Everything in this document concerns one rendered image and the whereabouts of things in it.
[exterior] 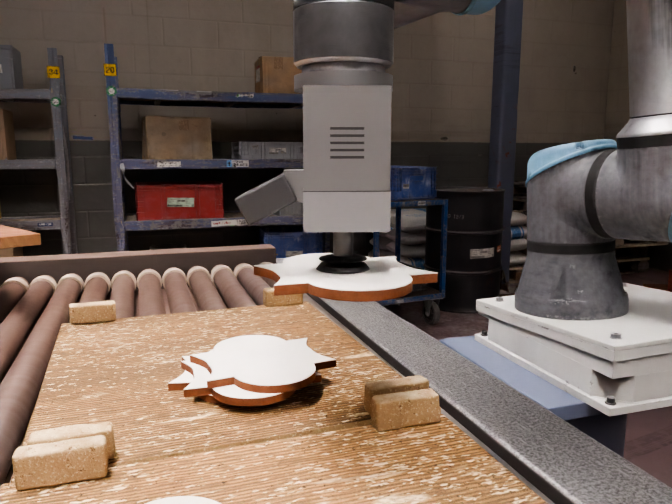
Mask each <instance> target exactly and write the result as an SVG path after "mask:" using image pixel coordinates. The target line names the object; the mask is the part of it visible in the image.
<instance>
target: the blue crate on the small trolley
mask: <svg viewBox="0 0 672 504"><path fill-rule="evenodd" d="M436 179H437V178H436V167H425V166H398V165H391V170H390V190H391V200H392V201H402V200H419V199H434V197H437V190H436Z"/></svg>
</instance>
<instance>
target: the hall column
mask: <svg viewBox="0 0 672 504"><path fill-rule="evenodd" d="M522 17H523V0H501V1H500V2H499V3H498V4H497V5H496V15H495V37H494V60H493V82H492V105H491V127H490V150H489V172H488V188H500V189H505V190H506V191H505V192H504V212H503V228H504V231H503V232H502V253H501V266H502V269H501V270H500V294H499V297H503V296H512V295H515V290H516V288H517V287H518V285H516V288H512V287H510V286H509V267H510V248H511V217H512V210H513V190H514V171H515V152H516V133H517V108H518V92H519V75H520V56H521V37H522Z"/></svg>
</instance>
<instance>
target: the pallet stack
mask: <svg viewBox="0 0 672 504"><path fill-rule="evenodd" d="M524 187H525V188H527V187H526V186H525V181H514V190H513V210H512V212H518V213H521V212H524V213H522V214H525V215H526V216H527V193H523V190H524ZM522 202H524V204H523V207H522ZM668 244H669V243H668V242H659V241H643V240H627V239H616V240H615V255H616V260H617V263H618V266H623V263H624V262H629V261H634V262H633V264H632V265H631V269H629V270H620V274H632V273H640V272H648V270H649V262H647V260H650V257H647V254H648V246H659V245H668ZM628 247H630V253H624V252H622V250H620V249H622V248H628Z"/></svg>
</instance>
